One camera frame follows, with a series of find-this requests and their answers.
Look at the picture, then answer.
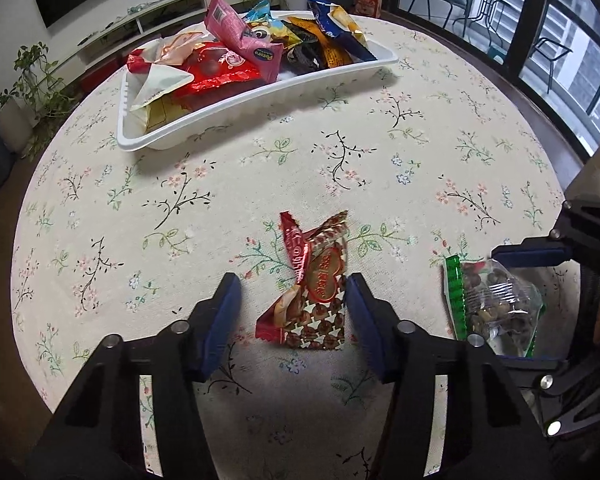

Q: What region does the clear green nut packet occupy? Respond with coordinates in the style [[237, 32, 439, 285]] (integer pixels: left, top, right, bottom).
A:
[[442, 255, 545, 358]]

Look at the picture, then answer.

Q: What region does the potted plant white pot left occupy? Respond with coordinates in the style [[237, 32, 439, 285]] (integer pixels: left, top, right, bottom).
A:
[[0, 41, 85, 160]]

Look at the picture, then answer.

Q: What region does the red snack bag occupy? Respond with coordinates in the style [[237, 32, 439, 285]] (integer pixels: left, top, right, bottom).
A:
[[172, 41, 263, 98]]

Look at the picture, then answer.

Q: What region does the clear orange bear packet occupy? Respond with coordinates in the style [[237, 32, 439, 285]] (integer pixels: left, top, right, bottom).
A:
[[155, 30, 211, 66]]

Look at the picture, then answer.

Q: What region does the red star heart candy packet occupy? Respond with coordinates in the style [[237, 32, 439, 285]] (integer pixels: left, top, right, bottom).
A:
[[254, 210, 348, 351]]

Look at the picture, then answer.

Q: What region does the pink cartoon snack packet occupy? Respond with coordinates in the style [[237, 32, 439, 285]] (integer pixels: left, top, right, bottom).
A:
[[204, 0, 284, 84]]

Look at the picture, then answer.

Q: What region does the red gift box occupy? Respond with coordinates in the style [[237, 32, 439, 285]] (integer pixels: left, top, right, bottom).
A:
[[354, 0, 380, 18]]

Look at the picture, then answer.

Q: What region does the black snack packet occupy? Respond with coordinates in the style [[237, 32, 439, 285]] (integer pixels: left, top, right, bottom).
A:
[[286, 23, 328, 74]]

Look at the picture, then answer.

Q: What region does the blue orange cookie packet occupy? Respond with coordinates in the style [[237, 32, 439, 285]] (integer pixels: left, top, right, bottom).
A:
[[306, 0, 376, 62]]

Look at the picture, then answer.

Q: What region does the orange snack packet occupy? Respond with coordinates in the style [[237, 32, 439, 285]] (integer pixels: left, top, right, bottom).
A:
[[283, 16, 353, 70]]

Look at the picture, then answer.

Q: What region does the gold foil snack packet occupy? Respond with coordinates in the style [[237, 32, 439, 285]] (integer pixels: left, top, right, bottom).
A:
[[130, 96, 193, 133]]

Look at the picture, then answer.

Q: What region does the light blue chips bag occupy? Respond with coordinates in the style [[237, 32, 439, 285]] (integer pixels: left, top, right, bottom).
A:
[[242, 0, 301, 51]]

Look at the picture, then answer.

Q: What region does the white plastic tray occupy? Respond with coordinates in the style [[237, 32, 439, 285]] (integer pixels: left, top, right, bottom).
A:
[[116, 39, 398, 152]]

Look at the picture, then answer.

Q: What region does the red white cone snack packet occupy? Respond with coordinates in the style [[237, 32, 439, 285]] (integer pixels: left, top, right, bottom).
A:
[[128, 39, 193, 110]]

